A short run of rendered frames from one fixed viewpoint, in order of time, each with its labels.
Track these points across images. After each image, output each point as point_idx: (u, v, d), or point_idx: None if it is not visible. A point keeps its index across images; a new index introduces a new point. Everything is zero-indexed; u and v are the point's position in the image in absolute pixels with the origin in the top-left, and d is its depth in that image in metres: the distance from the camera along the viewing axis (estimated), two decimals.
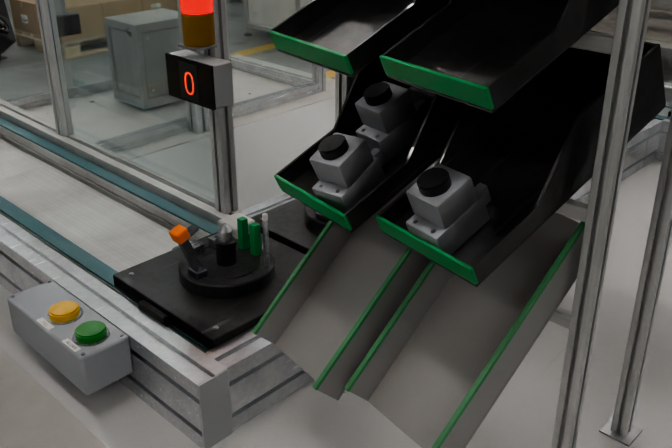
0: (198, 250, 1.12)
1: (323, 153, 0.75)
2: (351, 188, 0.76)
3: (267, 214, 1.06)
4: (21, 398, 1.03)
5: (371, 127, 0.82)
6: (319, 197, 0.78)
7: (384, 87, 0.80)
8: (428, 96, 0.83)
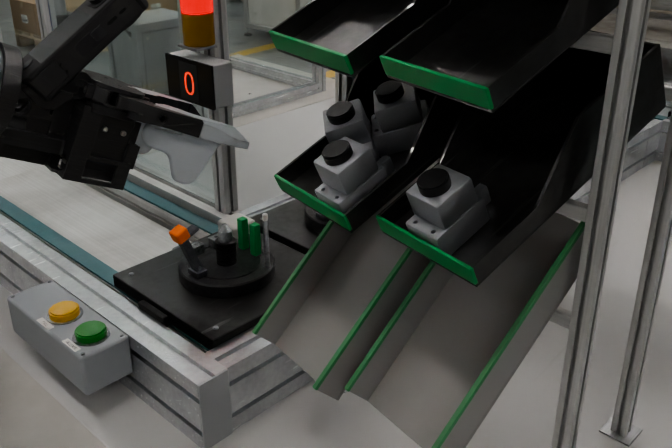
0: (198, 250, 1.12)
1: (325, 159, 0.74)
2: (351, 196, 0.75)
3: (267, 214, 1.06)
4: (21, 398, 1.03)
5: None
6: (321, 200, 0.78)
7: (343, 103, 0.80)
8: (372, 133, 0.82)
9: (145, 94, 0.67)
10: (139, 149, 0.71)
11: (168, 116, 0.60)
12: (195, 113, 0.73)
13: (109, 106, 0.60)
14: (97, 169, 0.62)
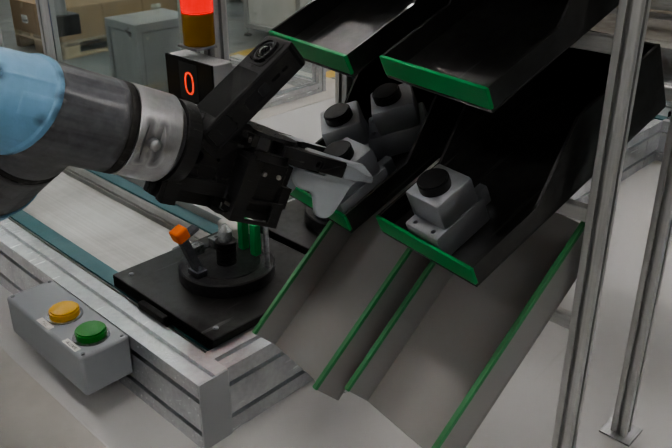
0: (198, 250, 1.12)
1: None
2: (352, 197, 0.75)
3: None
4: (21, 398, 1.03)
5: None
6: None
7: (341, 105, 0.80)
8: (369, 136, 0.82)
9: None
10: None
11: (323, 162, 0.67)
12: None
13: (270, 154, 0.66)
14: (254, 210, 0.68)
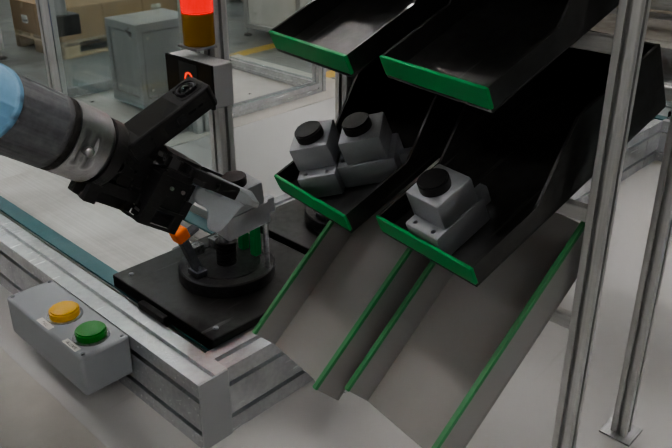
0: (198, 250, 1.12)
1: None
2: (237, 218, 0.90)
3: None
4: (21, 398, 1.03)
5: (312, 169, 0.80)
6: None
7: (313, 123, 0.79)
8: (338, 163, 0.80)
9: None
10: None
11: (222, 185, 0.82)
12: None
13: (179, 172, 0.80)
14: (159, 217, 0.82)
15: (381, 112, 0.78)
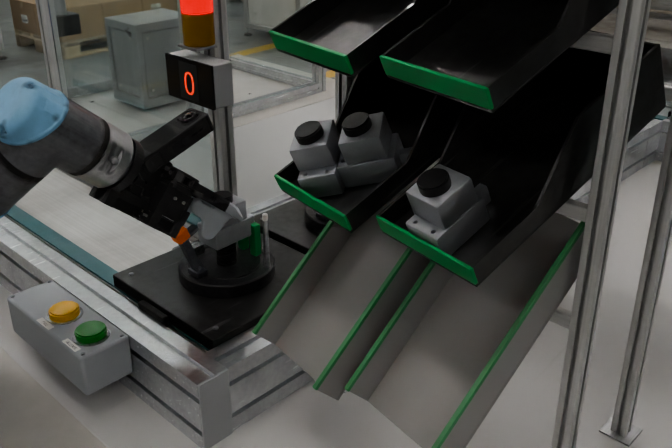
0: (198, 250, 1.12)
1: None
2: (224, 230, 1.06)
3: (267, 214, 1.06)
4: (21, 398, 1.03)
5: (312, 169, 0.80)
6: (200, 231, 1.07)
7: (313, 123, 0.79)
8: (338, 163, 0.80)
9: None
10: None
11: (216, 197, 0.99)
12: None
13: (182, 184, 0.96)
14: (162, 223, 0.97)
15: (381, 112, 0.78)
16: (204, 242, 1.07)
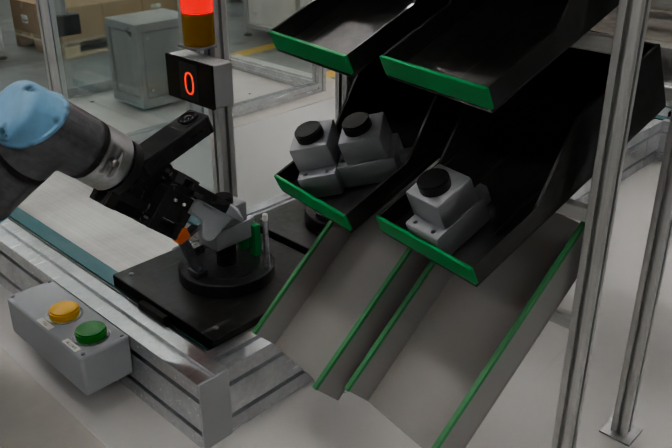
0: (198, 250, 1.12)
1: None
2: (225, 231, 1.06)
3: (267, 214, 1.06)
4: (21, 398, 1.03)
5: (312, 169, 0.80)
6: (200, 232, 1.07)
7: (313, 123, 0.79)
8: (338, 163, 0.80)
9: None
10: None
11: (216, 198, 0.99)
12: None
13: (182, 186, 0.96)
14: (163, 225, 0.97)
15: (381, 112, 0.78)
16: (204, 243, 1.07)
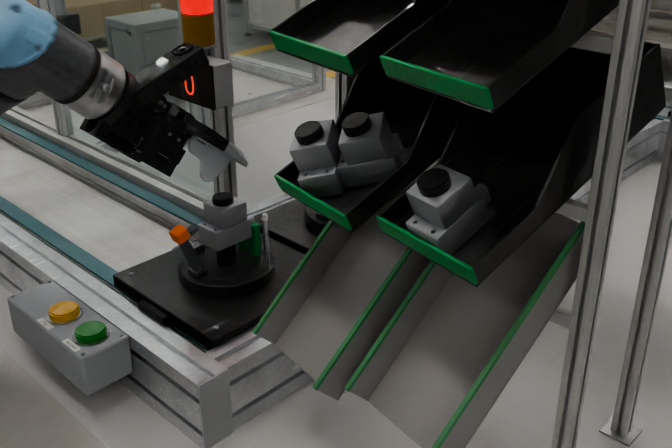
0: (198, 250, 1.12)
1: (214, 200, 1.05)
2: (225, 231, 1.06)
3: (267, 214, 1.06)
4: (21, 398, 1.03)
5: (312, 169, 0.80)
6: (200, 232, 1.07)
7: (313, 123, 0.79)
8: (338, 163, 0.80)
9: None
10: None
11: (211, 133, 0.94)
12: (203, 143, 1.06)
13: (176, 120, 0.93)
14: (157, 160, 0.93)
15: (381, 112, 0.78)
16: (204, 243, 1.07)
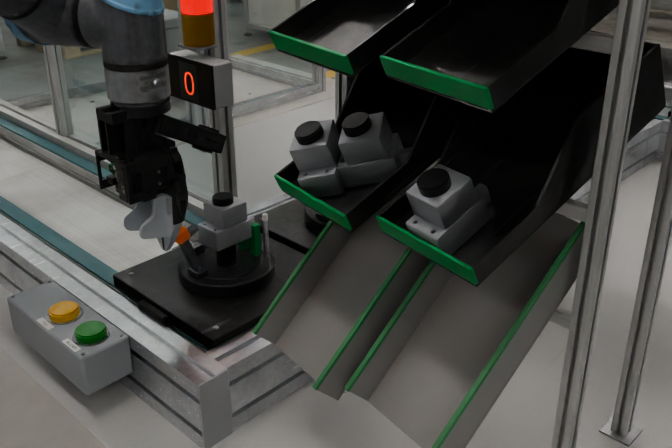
0: (198, 250, 1.12)
1: (214, 200, 1.05)
2: (225, 231, 1.06)
3: (267, 214, 1.06)
4: (21, 398, 1.03)
5: (312, 169, 0.80)
6: (200, 232, 1.07)
7: (313, 123, 0.79)
8: (338, 163, 0.80)
9: (165, 191, 0.99)
10: (126, 221, 0.98)
11: (185, 204, 0.96)
12: (167, 240, 1.01)
13: (172, 165, 0.94)
14: (131, 183, 0.91)
15: (381, 112, 0.78)
16: (204, 243, 1.07)
